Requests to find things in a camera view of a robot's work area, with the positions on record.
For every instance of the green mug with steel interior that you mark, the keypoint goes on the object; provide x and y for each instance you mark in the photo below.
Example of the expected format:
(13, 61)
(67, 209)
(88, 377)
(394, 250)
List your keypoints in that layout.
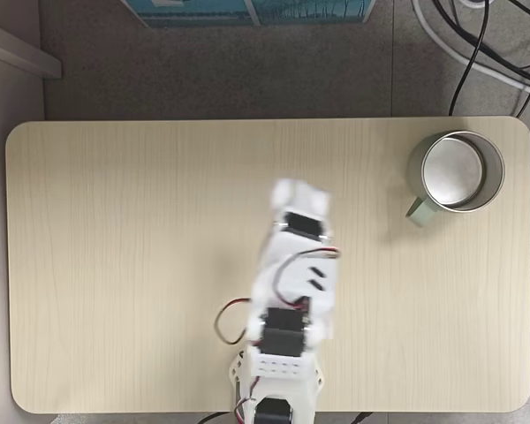
(455, 172)

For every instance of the blue printed box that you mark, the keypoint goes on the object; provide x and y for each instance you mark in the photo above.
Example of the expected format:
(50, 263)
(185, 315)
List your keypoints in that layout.
(247, 11)

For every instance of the white shelf board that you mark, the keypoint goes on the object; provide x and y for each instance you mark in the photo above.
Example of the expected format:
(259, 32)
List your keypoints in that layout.
(22, 50)

